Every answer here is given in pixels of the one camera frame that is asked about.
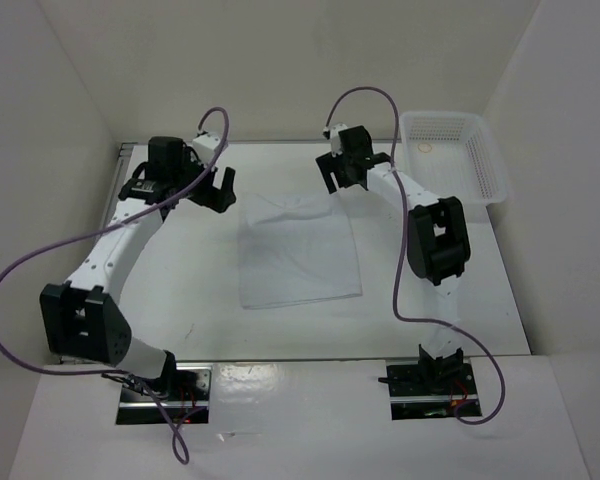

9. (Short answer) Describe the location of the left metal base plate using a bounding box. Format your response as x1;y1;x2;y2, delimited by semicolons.
102;363;212;426

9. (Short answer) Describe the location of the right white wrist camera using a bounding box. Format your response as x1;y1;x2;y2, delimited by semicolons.
322;123;348;157

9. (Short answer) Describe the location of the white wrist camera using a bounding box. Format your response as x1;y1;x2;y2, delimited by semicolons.
191;132;224;165
322;123;348;157

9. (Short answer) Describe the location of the metal base plate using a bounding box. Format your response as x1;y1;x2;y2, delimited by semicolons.
102;363;212;426
378;360;482;420

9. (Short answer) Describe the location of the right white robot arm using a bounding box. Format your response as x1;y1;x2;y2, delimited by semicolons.
316;123;471;393

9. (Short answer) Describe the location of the purple cable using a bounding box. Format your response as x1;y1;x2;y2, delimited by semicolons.
0;106;231;465
324;87;507;424

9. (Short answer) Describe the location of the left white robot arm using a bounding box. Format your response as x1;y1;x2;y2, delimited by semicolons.
39;132;236;400

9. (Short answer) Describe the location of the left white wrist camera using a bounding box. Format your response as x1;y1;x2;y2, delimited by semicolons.
191;132;224;165

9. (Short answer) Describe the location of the white perforated plastic basket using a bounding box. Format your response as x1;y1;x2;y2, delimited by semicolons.
400;111;507;224

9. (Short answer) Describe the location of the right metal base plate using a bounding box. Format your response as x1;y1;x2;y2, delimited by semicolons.
378;360;482;420

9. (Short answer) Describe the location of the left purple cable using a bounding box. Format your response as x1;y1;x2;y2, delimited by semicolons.
0;106;231;465

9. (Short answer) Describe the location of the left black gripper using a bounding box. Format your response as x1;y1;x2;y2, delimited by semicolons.
173;147;236;214

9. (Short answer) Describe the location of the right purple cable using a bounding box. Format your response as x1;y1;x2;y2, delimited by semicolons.
324;87;507;424

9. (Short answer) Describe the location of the white skirt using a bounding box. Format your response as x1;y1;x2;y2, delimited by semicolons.
237;192;363;310

